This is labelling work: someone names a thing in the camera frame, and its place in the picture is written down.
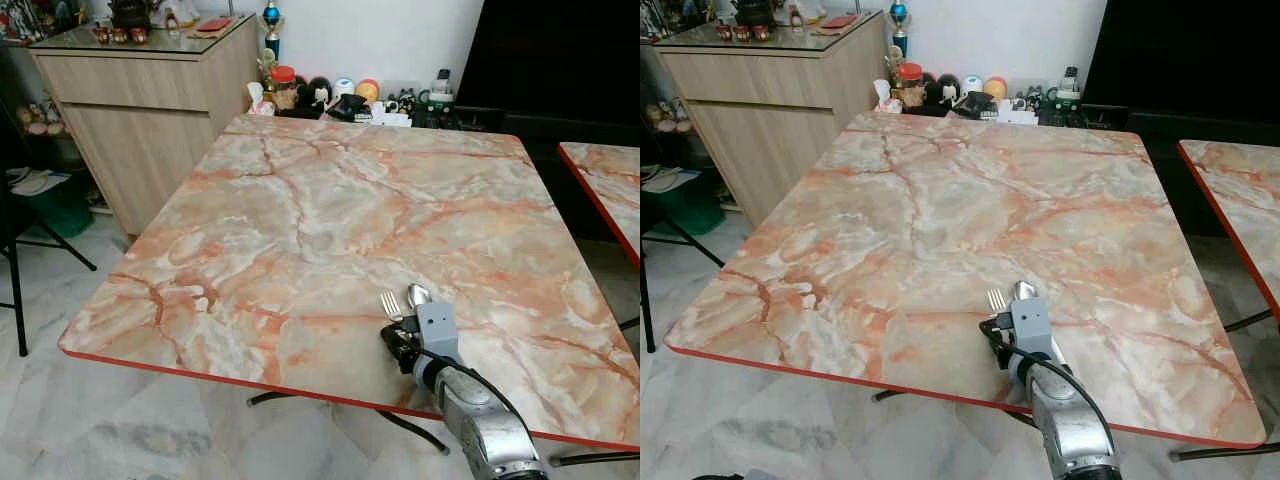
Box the red-lidded glass jar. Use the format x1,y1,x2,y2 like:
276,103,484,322
896,62,925,109
271,65,300,112

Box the light wooden cabinet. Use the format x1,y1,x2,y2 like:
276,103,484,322
654,11,887,230
29,14,260,237

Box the green storage box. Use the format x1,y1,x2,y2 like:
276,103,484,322
10,170,97,239
648,168,728,237

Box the blue and gold trophy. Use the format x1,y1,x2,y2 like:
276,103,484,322
888,0,911,57
261,0,284,58

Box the black television screen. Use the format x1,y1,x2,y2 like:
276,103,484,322
1082,0,1280,114
455,0,641,117

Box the dark metal teapot ornament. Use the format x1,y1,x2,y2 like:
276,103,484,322
734,0,782,29
107,0,157,32

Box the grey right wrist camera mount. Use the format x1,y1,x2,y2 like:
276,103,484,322
1008,296,1054,361
414,299,462,362

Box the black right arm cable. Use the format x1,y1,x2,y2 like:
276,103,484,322
1012,347,1117,471
414,347,547,473

